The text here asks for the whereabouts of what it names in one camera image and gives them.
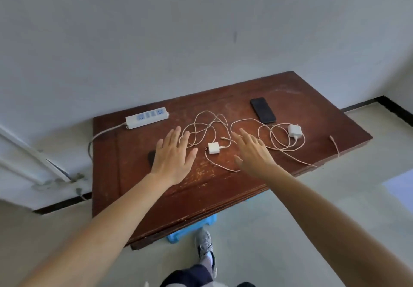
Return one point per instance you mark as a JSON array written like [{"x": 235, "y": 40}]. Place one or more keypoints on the person's right hand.
[{"x": 256, "y": 159}]

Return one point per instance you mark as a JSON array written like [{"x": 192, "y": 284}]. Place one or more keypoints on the person's left hand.
[{"x": 171, "y": 162}]

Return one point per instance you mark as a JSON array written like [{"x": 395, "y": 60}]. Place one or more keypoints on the person's right middle finger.
[{"x": 247, "y": 137}]

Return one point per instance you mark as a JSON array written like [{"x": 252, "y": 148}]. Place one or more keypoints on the person's left little finger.
[{"x": 160, "y": 148}]

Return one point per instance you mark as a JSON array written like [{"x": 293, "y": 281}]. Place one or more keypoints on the person's left thumb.
[{"x": 191, "y": 157}]

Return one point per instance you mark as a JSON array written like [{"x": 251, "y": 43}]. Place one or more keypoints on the person's right little finger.
[{"x": 263, "y": 148}]

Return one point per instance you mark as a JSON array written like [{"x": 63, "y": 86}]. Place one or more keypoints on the person's left middle finger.
[{"x": 176, "y": 137}]

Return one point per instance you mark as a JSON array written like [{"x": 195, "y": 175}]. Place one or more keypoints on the person's right thumb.
[{"x": 238, "y": 161}]

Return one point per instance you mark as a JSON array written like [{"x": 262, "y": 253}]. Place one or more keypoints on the person's left forearm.
[{"x": 103, "y": 232}]

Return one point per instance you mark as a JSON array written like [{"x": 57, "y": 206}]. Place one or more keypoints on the person's right forearm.
[{"x": 332, "y": 228}]

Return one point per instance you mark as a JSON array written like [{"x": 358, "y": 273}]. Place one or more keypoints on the small black object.
[{"x": 151, "y": 159}]

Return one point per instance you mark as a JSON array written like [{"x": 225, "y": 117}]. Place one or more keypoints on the small white charger adapter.
[{"x": 213, "y": 148}]

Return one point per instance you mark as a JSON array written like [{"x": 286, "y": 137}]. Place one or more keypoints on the black smartphone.
[{"x": 263, "y": 110}]

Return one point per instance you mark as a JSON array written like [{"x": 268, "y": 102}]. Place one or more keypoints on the white power strip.
[{"x": 146, "y": 117}]

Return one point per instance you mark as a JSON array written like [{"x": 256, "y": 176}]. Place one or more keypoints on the large white charger adapter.
[{"x": 295, "y": 131}]

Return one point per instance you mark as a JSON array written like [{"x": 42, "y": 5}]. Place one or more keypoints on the blue plastic stool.
[{"x": 180, "y": 233}]

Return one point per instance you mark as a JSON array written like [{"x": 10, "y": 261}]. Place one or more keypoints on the grey sneaker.
[{"x": 205, "y": 246}]

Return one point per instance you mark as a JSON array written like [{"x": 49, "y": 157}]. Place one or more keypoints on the dark shorts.
[{"x": 187, "y": 277}]

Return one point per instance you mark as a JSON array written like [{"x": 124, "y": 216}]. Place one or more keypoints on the white wall pipes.
[{"x": 29, "y": 156}]

